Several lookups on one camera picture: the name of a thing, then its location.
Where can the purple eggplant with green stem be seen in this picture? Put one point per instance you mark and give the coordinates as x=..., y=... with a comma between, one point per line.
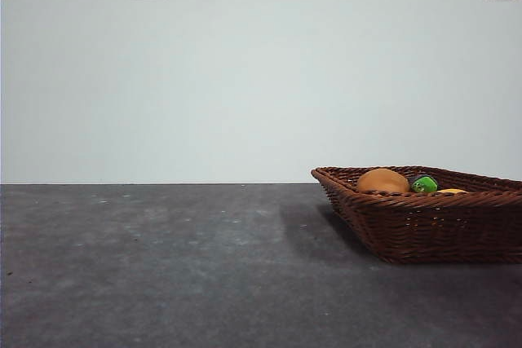
x=424, y=185

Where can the brown potato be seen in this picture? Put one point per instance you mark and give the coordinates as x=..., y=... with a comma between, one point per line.
x=381, y=181

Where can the brown woven wicker basket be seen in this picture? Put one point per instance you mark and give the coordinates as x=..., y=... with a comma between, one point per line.
x=440, y=230

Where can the yellow corn cob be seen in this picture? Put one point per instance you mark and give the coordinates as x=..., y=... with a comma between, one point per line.
x=452, y=191

